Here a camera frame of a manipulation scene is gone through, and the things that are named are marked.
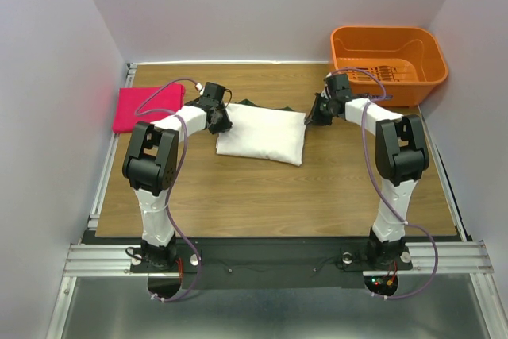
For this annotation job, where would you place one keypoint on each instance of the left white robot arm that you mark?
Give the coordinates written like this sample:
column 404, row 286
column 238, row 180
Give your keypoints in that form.
column 154, row 159

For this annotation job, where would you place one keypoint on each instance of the white green-sleeved t-shirt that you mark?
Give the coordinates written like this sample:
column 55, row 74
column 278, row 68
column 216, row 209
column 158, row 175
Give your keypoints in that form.
column 263, row 133

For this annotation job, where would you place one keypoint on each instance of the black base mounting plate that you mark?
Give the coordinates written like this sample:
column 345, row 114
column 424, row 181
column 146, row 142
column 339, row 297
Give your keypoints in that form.
column 270, row 263

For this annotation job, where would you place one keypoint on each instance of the orange plastic basket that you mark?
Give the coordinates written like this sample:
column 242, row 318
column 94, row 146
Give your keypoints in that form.
column 407, row 60

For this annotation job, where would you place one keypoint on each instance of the folded pink t-shirt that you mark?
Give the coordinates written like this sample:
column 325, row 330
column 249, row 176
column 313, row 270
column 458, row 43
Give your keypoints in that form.
column 147, row 106

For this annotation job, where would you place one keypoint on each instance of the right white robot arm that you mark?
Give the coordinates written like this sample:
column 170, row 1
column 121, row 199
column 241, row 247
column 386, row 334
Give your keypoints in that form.
column 401, row 157

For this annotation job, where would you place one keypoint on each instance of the aluminium table frame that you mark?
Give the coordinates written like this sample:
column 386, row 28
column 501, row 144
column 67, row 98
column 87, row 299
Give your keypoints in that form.
column 449, row 292

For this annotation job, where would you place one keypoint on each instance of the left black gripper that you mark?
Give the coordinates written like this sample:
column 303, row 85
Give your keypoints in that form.
column 225, row 125

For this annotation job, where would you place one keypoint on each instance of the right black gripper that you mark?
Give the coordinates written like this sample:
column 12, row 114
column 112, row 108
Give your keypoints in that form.
column 315, row 117

